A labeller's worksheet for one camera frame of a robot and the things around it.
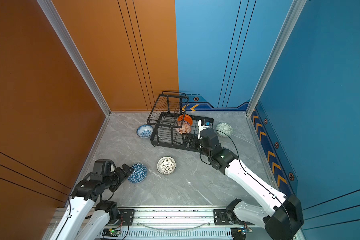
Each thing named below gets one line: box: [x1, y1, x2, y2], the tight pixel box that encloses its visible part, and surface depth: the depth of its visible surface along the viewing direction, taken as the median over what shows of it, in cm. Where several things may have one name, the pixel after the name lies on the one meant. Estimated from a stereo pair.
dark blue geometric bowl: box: [127, 163, 148, 184], surface depth 88 cm
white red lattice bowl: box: [156, 156, 177, 175], surface depth 91 cm
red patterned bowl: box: [175, 120, 191, 134], surface depth 107 cm
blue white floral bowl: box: [136, 124, 154, 139], surface depth 107 cm
